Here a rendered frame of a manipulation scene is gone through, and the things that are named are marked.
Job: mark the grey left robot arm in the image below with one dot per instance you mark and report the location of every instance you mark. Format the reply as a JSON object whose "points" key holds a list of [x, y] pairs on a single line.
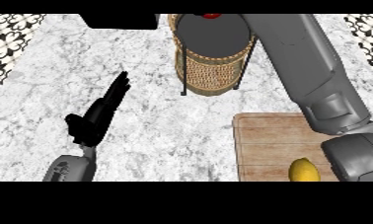
{"points": [[69, 167]]}

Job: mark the black appliance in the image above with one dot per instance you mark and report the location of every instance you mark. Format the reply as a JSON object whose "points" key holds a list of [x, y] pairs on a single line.
{"points": [[117, 20]]}

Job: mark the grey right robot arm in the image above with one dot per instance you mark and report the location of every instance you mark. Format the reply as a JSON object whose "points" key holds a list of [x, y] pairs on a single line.
{"points": [[309, 80]]}

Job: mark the wicker tiered basket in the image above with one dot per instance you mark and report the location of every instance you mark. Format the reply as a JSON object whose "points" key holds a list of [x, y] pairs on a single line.
{"points": [[209, 70]]}

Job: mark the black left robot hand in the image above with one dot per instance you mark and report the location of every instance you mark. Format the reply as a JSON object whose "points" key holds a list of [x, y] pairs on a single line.
{"points": [[98, 112]]}

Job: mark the yellow lemon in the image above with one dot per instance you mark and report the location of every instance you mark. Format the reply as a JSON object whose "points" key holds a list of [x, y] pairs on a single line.
{"points": [[303, 170]]}

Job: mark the red tomato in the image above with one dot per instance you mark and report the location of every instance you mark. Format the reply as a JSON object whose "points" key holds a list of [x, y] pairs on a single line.
{"points": [[210, 15]]}

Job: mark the wooden cutting board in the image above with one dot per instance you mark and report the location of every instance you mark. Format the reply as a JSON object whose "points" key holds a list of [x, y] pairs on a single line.
{"points": [[271, 145]]}

